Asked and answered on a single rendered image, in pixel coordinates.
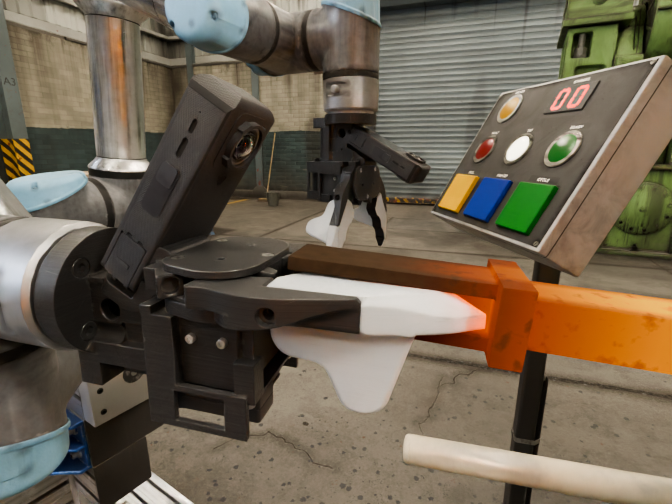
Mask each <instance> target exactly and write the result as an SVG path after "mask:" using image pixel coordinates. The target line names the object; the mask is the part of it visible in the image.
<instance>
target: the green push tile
mask: <svg viewBox="0 0 672 504"><path fill-rule="evenodd" d="M558 189H559V188H558V187H557V186H555V185H547V184H538V183H530V182H522V181H521V182H520V183H519V184H518V186H517V188H516V189H515V191H514V192H513V194H512V196H511V197H510V199H509V200H508V202H507V204H506V205H505V207H504V208H503V210H502V212H501V213H500V215H499V216H498V218H497V220H496V221H495V224H496V225H497V226H499V227H501V228H505V229H508V230H511V231H514V232H517V233H520V234H523V235H526V236H529V234H530V233H531V231H532V230H533V228H534V227H535V225H536V223H537V222H538V220H539V219H540V217H541V216H542V214H543V212H544V211H545V209H546V208H547V206H548V205H549V203H550V202H551V200H552V198H553V197H554V195H555V194H556V192H557V191H558Z"/></svg>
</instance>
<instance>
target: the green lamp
mask: <svg viewBox="0 0 672 504"><path fill-rule="evenodd" d="M576 142H577V138H576V136H575V135H573V134H569V135H565V136H563V137H562V138H560V139H559V140H558V141H556V142H555V143H554V144H553V146H552V147H551V148H550V150H549V153H548V160H549V161H550V162H557V161H560V160H562V159H563V158H565V157H566V156H567V155H569V153H570V152H571V151H572V150H573V149H574V147H575V145H576Z"/></svg>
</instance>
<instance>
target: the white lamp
mask: <svg viewBox="0 0 672 504"><path fill-rule="evenodd" d="M528 143H529V138H528V137H521V138H519V139H518V140H516V141H515V142H514V143H513V144H512V145H511V147H510V148H509V150H508V152H507V159H508V160H514V159H516V158H518V157H519V156H520V155H521V154H522V153H523V152H524V151H525V149H526V148H527V146H528Z"/></svg>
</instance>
